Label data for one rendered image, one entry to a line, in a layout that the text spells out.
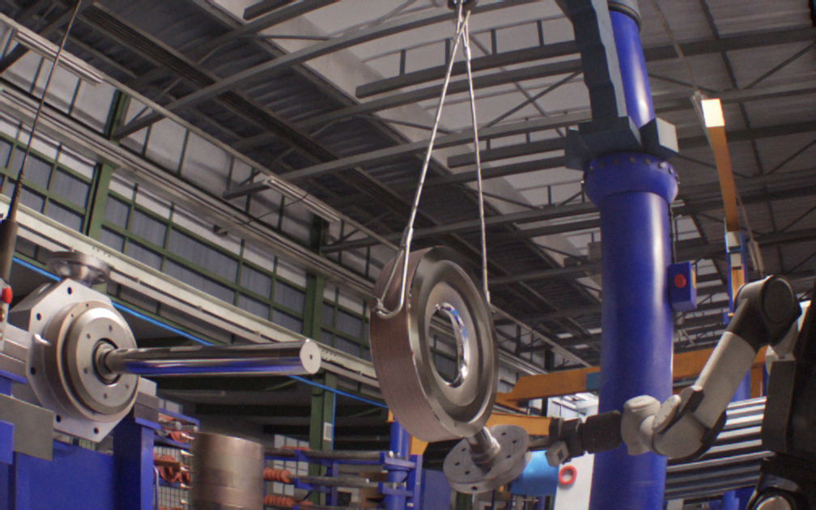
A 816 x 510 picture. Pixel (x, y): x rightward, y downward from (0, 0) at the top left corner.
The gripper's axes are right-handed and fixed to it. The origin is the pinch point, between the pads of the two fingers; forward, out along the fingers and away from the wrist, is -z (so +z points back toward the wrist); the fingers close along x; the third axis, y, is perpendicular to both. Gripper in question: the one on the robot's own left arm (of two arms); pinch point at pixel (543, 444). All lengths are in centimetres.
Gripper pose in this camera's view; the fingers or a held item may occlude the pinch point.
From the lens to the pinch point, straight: 175.3
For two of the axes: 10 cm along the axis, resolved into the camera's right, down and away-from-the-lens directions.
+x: -4.0, -8.4, -3.6
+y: -3.3, 5.0, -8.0
